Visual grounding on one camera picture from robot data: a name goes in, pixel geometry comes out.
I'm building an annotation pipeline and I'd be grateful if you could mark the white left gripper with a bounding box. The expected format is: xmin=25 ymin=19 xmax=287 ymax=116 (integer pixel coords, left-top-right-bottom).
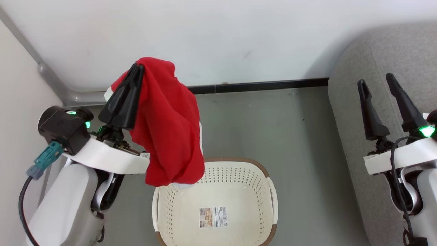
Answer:
xmin=63 ymin=63 xmax=151 ymax=175

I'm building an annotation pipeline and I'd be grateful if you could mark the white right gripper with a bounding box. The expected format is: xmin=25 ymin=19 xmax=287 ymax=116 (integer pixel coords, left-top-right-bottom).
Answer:
xmin=357 ymin=73 xmax=437 ymax=176

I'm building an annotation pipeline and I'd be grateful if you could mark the red white-trimmed garment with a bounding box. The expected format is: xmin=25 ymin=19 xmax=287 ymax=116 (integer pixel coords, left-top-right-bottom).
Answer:
xmin=104 ymin=57 xmax=205 ymax=189

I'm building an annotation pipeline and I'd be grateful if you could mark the cream perforated laundry basket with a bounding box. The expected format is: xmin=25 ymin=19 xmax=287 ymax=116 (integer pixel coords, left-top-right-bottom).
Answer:
xmin=152 ymin=157 xmax=279 ymax=246

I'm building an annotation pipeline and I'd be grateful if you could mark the grey fabric sofa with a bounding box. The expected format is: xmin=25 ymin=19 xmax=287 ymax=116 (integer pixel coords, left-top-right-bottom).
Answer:
xmin=327 ymin=22 xmax=437 ymax=246

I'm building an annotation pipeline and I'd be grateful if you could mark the black skirting board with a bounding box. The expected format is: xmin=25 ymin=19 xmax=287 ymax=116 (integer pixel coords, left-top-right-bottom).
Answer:
xmin=186 ymin=78 xmax=329 ymax=95

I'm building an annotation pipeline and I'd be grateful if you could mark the paper barcode label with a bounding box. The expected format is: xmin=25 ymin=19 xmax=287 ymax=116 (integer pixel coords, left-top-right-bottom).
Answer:
xmin=199 ymin=206 xmax=228 ymax=229

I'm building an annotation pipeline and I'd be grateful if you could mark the grey wall pipe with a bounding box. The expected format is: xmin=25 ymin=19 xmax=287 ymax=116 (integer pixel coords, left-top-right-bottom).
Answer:
xmin=0 ymin=6 xmax=107 ymax=107

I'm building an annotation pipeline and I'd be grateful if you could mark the teal plug left camera cable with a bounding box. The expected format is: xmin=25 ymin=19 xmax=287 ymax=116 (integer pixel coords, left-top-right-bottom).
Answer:
xmin=18 ymin=141 xmax=65 ymax=246

